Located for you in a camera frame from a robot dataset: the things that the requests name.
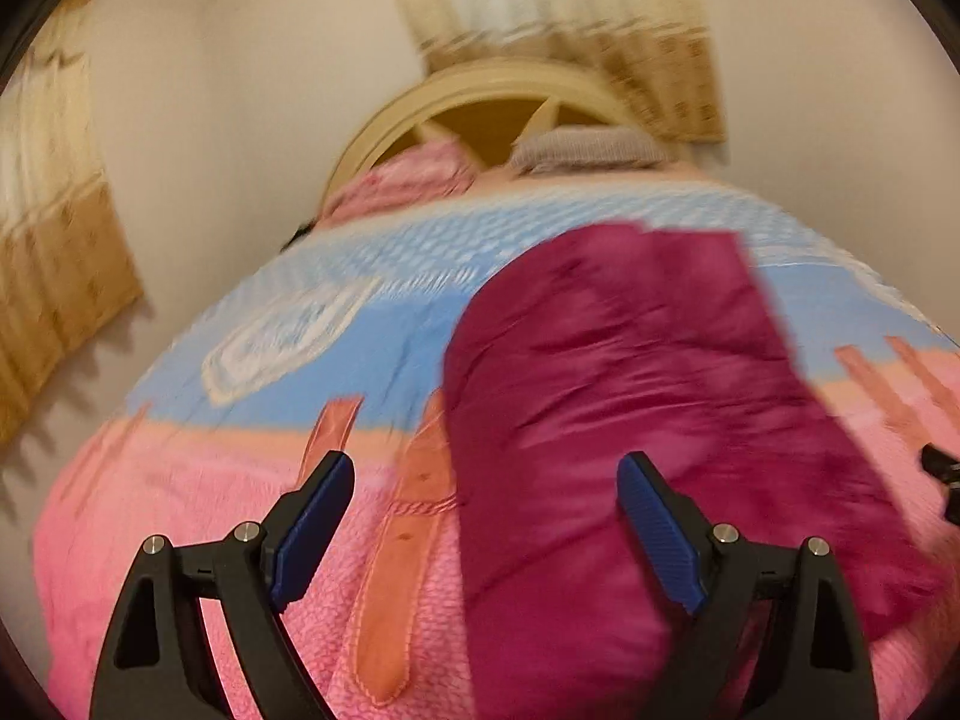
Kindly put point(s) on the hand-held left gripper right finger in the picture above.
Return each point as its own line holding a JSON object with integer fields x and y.
{"x": 660, "y": 525}

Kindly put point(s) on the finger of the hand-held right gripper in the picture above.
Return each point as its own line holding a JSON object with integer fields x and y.
{"x": 945, "y": 469}

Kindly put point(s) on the cream arched bed headboard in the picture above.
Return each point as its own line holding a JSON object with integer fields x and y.
{"x": 487, "y": 116}

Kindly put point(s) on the grey striped pillow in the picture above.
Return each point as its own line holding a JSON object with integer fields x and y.
{"x": 577, "y": 146}

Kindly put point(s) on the blue and pink printed blanket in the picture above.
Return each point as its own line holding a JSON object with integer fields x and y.
{"x": 225, "y": 480}

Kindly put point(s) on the beige patterned curtain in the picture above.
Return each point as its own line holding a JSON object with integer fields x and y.
{"x": 52, "y": 240}
{"x": 600, "y": 0}

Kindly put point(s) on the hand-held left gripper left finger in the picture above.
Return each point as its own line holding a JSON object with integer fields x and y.
{"x": 315, "y": 525}

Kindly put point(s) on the magenta puffer jacket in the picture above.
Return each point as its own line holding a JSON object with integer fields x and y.
{"x": 637, "y": 360}

